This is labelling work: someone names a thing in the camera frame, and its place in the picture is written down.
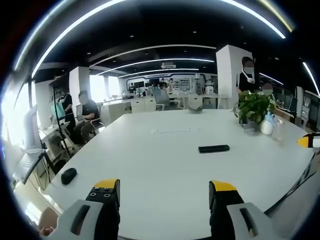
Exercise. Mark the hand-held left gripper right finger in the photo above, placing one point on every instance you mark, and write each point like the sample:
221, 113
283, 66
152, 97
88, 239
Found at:
230, 212

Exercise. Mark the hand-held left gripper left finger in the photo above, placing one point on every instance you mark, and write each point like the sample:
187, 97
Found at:
100, 212

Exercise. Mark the black remote control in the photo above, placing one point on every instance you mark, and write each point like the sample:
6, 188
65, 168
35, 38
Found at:
214, 148

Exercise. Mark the person's left hand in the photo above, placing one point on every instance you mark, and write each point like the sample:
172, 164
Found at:
48, 222

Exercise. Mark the clear plastic cup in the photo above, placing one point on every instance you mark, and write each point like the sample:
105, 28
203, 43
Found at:
277, 130

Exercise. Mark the white spray bottle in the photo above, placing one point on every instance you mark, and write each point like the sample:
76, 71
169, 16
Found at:
267, 125

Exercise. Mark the black oval case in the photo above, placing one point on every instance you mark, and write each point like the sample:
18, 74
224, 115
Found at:
68, 176

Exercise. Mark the green potted plant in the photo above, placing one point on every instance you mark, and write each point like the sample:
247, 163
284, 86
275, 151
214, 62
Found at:
255, 106

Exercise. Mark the black tripod stand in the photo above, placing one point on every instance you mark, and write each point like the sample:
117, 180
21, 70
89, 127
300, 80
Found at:
62, 135

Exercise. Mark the open laptop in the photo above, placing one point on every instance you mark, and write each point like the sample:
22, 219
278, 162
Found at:
27, 162

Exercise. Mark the white cabinet row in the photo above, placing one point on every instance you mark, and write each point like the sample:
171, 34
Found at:
130, 106

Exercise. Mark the grey curved headrest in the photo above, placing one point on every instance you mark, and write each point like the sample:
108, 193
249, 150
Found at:
195, 106

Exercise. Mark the grey office chair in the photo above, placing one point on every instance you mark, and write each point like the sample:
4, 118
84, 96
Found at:
160, 99

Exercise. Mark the ceiling air conditioner unit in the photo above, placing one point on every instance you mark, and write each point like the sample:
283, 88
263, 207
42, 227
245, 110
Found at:
168, 65

